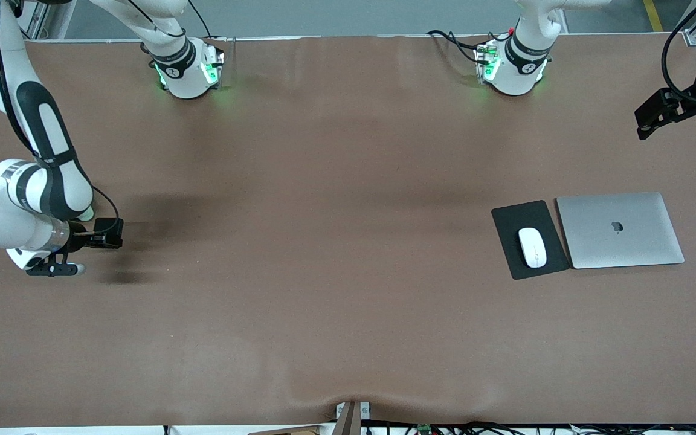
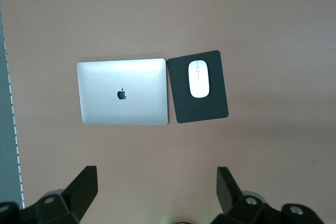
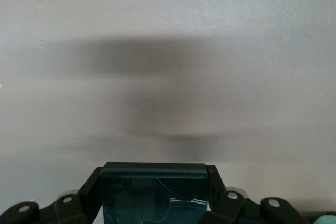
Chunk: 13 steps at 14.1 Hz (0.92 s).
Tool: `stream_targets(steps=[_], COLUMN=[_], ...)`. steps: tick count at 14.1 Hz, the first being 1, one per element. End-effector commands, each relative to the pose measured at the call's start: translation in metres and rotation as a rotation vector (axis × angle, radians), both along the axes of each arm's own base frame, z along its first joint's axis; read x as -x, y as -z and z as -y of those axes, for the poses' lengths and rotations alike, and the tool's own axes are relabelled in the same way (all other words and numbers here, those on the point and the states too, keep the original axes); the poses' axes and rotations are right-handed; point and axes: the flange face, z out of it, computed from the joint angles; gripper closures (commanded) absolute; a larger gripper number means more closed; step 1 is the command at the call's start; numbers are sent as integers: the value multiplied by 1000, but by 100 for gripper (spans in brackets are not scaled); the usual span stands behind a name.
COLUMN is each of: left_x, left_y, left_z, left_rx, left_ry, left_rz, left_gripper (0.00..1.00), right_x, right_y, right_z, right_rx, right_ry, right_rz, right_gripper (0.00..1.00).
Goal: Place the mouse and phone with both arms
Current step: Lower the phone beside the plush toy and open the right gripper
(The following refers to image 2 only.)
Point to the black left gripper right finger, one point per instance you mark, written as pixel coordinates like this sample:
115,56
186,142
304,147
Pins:
231,197

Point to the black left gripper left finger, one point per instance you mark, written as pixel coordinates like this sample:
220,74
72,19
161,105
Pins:
78,195

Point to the white computer mouse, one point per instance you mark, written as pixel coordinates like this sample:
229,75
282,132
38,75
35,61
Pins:
198,85

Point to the black mouse pad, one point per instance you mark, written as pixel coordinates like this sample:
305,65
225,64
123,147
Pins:
199,110

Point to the silver closed laptop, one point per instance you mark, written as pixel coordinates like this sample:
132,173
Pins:
123,77

